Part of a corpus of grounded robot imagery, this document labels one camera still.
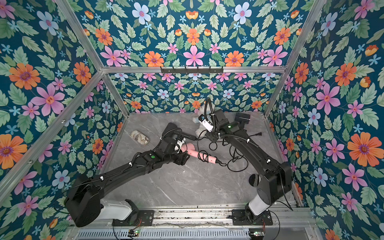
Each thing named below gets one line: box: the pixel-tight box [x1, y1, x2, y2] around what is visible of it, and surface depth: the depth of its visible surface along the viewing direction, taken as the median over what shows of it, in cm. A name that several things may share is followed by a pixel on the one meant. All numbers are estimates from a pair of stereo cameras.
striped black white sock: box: [248, 174, 260, 188], surface depth 88 cm
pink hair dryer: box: [181, 142, 217, 164], surface depth 78 cm
